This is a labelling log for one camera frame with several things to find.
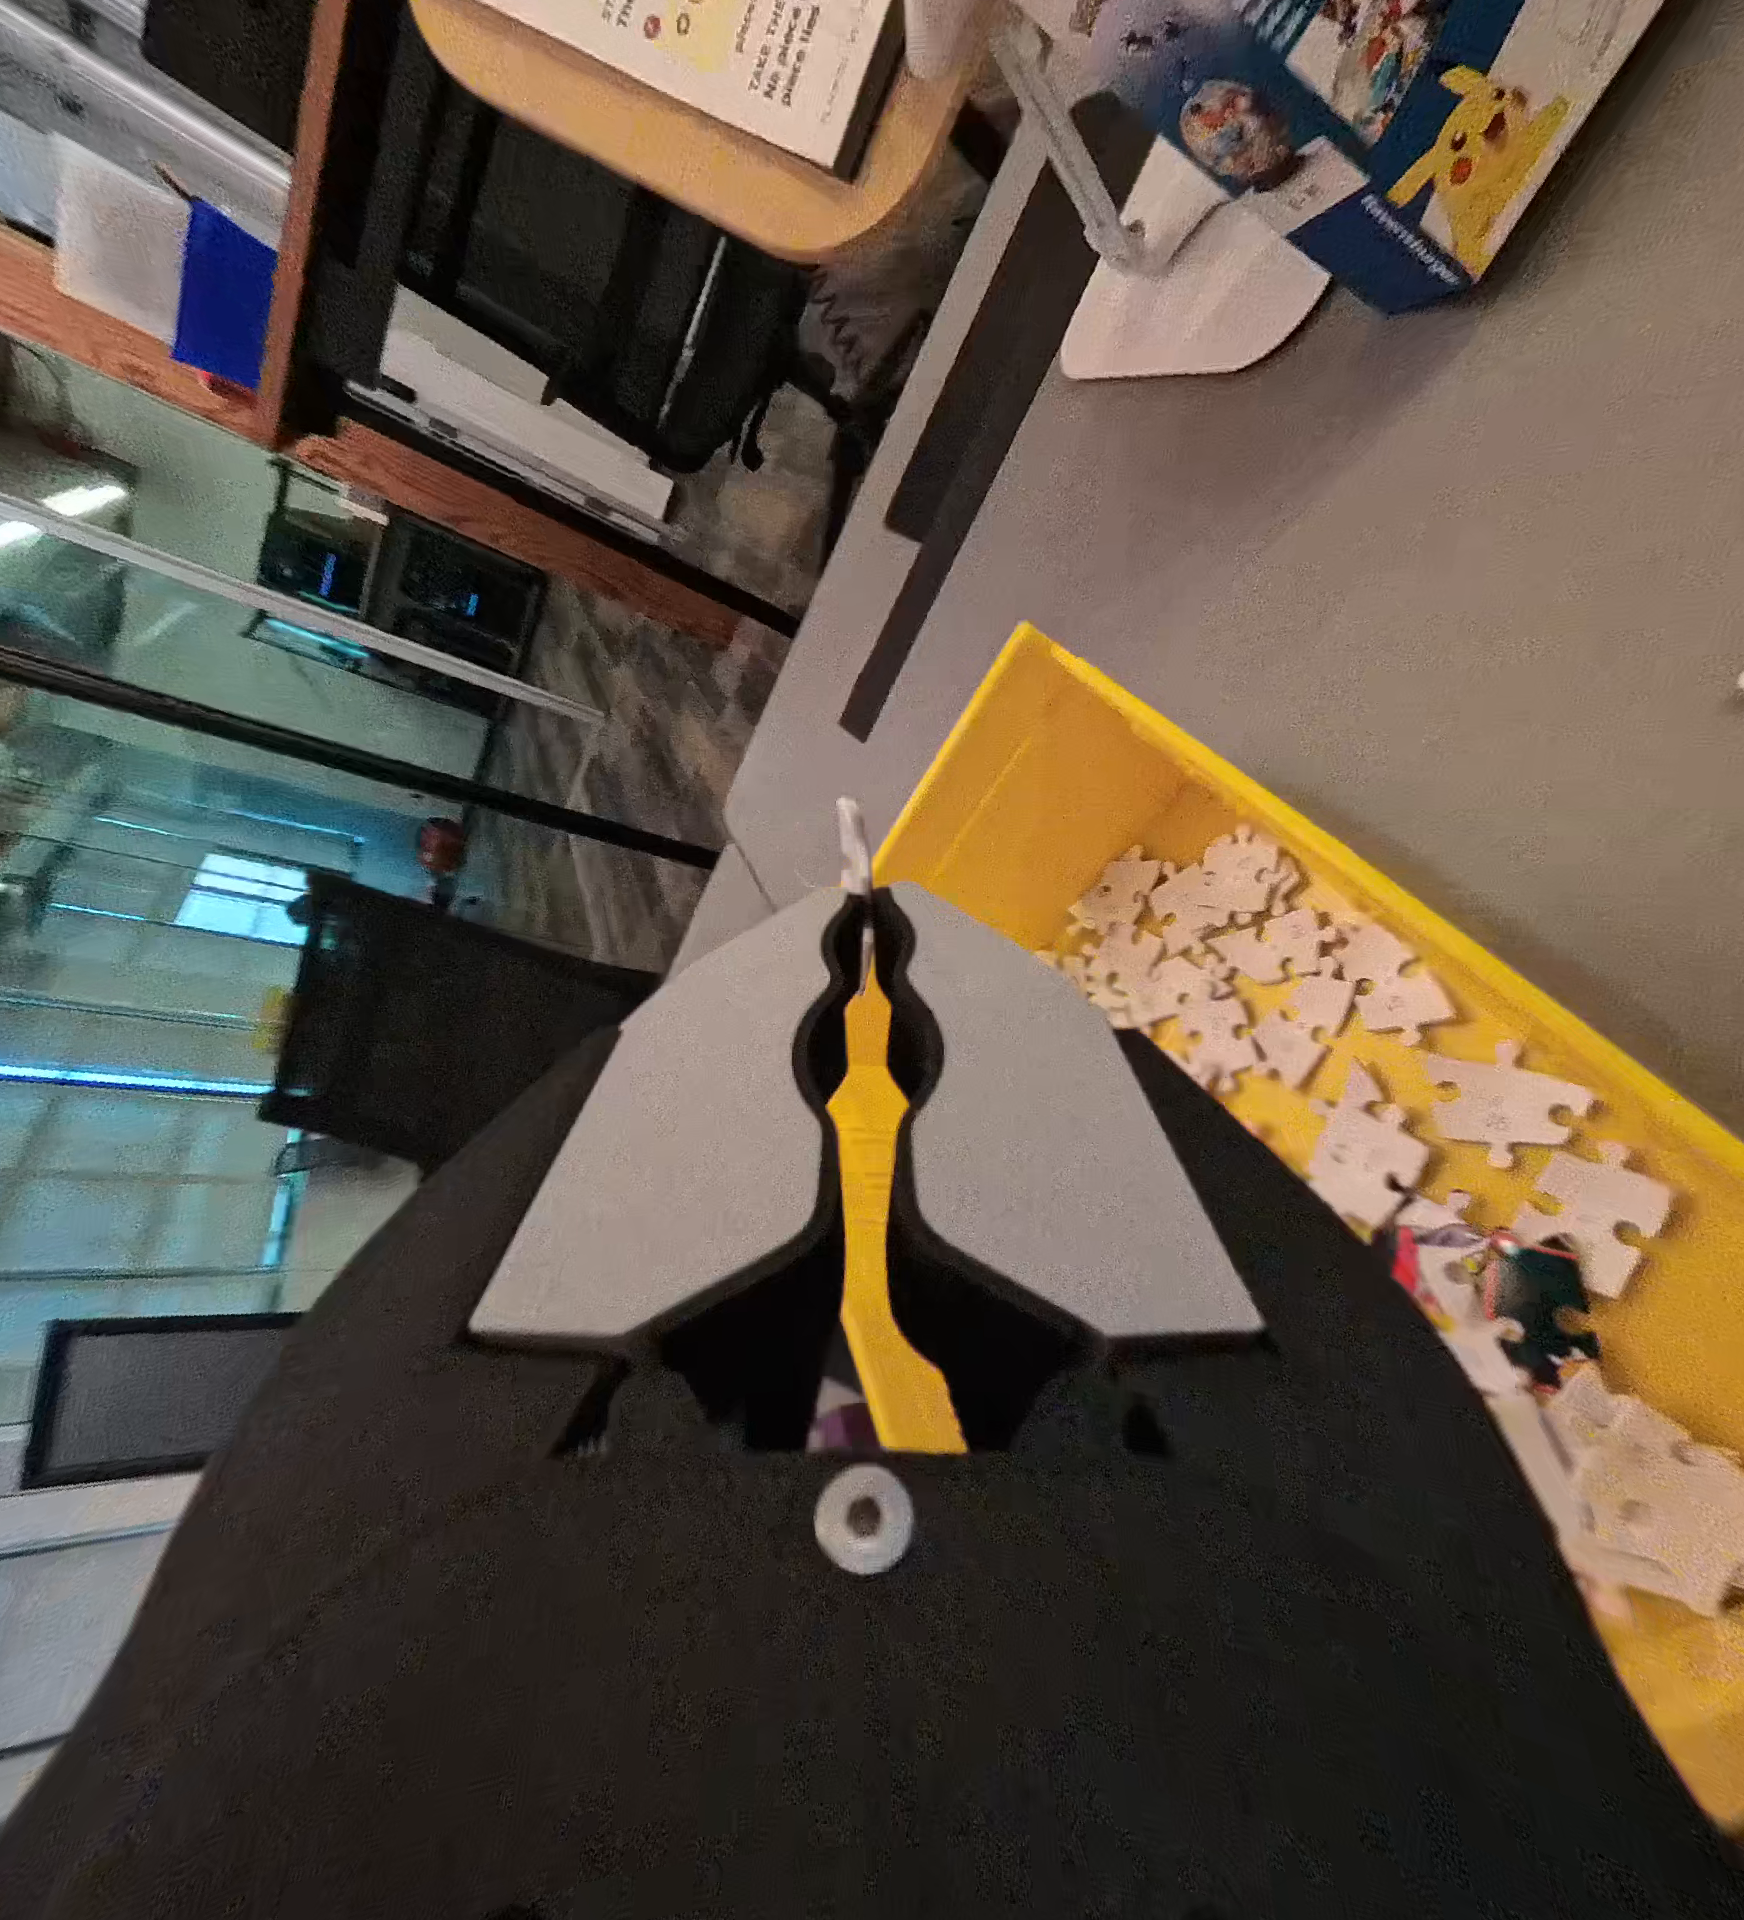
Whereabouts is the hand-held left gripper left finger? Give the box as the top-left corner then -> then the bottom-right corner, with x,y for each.
470,887 -> 872,1455

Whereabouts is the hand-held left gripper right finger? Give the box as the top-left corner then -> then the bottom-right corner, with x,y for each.
872,881 -> 1268,1455

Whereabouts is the pile of puzzle pieces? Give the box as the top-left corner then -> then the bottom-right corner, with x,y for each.
1058,825 -> 1744,1625

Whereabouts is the yellow plastic bin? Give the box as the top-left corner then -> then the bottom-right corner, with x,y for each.
820,623 -> 1744,1835

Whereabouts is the printed puzzle box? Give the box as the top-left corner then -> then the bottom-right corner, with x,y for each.
1111,0 -> 1670,317

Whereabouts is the black box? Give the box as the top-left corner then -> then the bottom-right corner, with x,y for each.
257,873 -> 663,1175

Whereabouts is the grey framed screen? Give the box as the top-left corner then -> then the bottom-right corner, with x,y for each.
19,1312 -> 308,1491

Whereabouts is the brown wooden board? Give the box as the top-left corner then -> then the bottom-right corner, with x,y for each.
408,0 -> 991,266

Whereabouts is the blue sheet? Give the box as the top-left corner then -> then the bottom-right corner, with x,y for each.
170,198 -> 282,396

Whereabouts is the brown wooden shelf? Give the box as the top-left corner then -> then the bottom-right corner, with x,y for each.
0,0 -> 801,651

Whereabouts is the printed instruction poster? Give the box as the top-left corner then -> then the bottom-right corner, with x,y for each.
477,0 -> 906,174

